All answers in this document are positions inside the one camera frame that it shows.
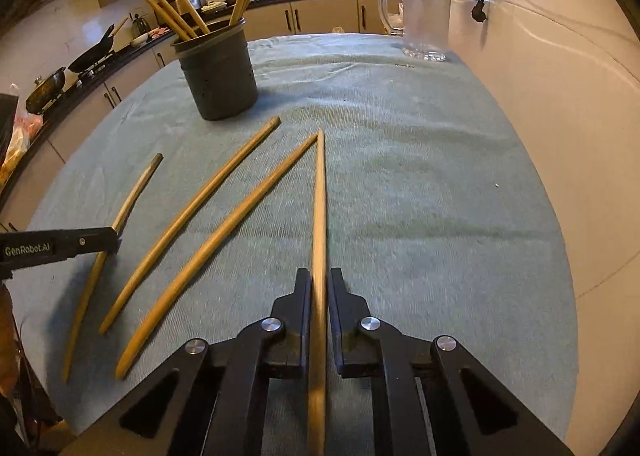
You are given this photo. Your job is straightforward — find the clear glass mug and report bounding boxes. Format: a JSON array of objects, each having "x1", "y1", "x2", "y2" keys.
[{"x1": 378, "y1": 0, "x2": 452, "y2": 63}]

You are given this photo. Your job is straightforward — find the brass lidded pot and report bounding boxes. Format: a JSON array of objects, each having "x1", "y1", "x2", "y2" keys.
[{"x1": 25, "y1": 67, "x2": 67, "y2": 114}]

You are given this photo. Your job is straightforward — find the person's left forearm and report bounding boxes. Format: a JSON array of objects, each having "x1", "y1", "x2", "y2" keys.
[{"x1": 0, "y1": 283, "x2": 23, "y2": 387}]

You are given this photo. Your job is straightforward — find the orange plastic bag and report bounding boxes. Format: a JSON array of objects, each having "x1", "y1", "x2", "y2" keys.
[{"x1": 0, "y1": 83, "x2": 45, "y2": 192}]

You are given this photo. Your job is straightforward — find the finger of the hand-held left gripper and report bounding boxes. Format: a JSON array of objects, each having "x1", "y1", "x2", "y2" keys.
[{"x1": 55, "y1": 228, "x2": 122, "y2": 261}]

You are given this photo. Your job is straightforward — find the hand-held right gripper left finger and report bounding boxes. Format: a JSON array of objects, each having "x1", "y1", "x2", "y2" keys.
[{"x1": 60, "y1": 267, "x2": 313, "y2": 456}]

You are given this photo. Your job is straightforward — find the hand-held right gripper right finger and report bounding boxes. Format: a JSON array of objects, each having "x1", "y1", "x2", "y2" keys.
[{"x1": 327, "y1": 267, "x2": 576, "y2": 456}]

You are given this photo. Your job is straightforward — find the long wooden chopstick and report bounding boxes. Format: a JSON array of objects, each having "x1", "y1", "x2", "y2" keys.
[
  {"x1": 115, "y1": 133, "x2": 319, "y2": 381},
  {"x1": 62, "y1": 152, "x2": 164, "y2": 383},
  {"x1": 306, "y1": 128, "x2": 328, "y2": 456},
  {"x1": 98, "y1": 116, "x2": 282, "y2": 335}
]

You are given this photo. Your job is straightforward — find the black frying pan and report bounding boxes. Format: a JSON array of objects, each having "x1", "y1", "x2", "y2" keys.
[{"x1": 67, "y1": 25, "x2": 118, "y2": 73}]

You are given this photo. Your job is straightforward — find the blue-grey tablecloth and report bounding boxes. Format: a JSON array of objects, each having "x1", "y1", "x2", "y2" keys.
[{"x1": 10, "y1": 33, "x2": 581, "y2": 456}]

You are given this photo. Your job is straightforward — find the dark grey perforated chopstick holder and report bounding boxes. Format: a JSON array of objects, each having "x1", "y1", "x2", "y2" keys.
[{"x1": 171, "y1": 18, "x2": 259, "y2": 122}]

